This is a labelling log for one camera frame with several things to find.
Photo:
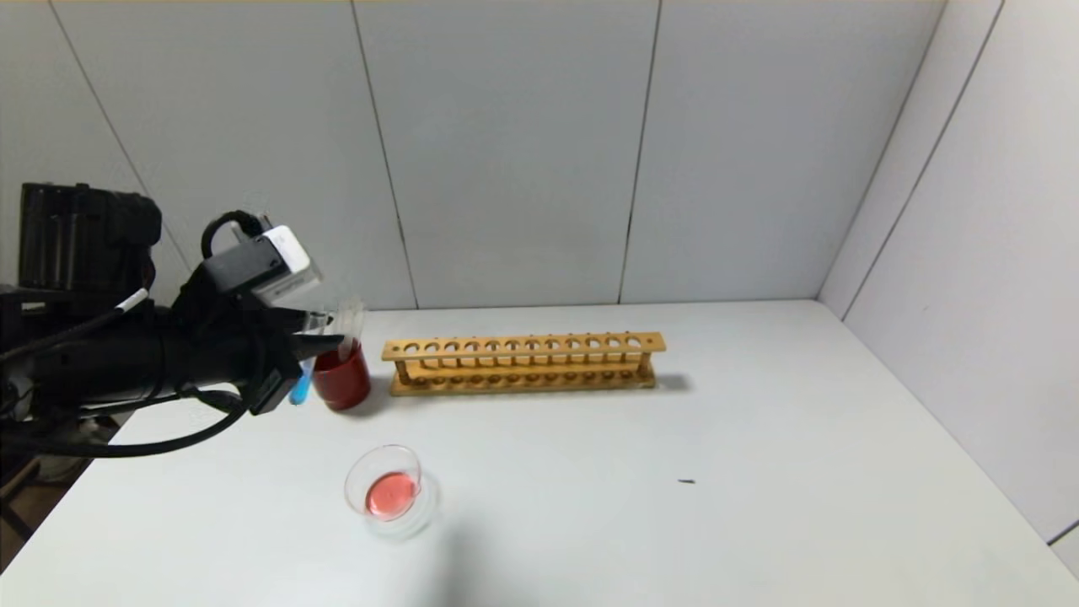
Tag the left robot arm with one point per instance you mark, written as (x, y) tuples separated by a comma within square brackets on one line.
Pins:
[(84, 371)]

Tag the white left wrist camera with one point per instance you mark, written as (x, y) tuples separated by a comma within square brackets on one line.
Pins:
[(270, 261)]

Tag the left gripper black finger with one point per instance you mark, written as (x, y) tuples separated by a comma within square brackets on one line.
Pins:
[(274, 392), (312, 340)]

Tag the blue pigment glass test tube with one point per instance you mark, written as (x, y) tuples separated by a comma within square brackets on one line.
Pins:
[(300, 389)]

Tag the clear glass dish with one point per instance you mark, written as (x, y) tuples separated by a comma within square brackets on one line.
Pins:
[(392, 493)]

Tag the pale shoes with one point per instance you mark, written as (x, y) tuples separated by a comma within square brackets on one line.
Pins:
[(59, 470)]

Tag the dark red cup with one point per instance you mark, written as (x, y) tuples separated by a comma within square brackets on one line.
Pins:
[(346, 384)]

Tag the dark background furniture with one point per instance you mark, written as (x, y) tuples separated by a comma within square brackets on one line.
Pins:
[(25, 506)]

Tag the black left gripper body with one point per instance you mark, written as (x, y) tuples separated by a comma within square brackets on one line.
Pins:
[(271, 371)]

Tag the wooden test tube rack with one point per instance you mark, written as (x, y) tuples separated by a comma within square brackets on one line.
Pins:
[(523, 344)]

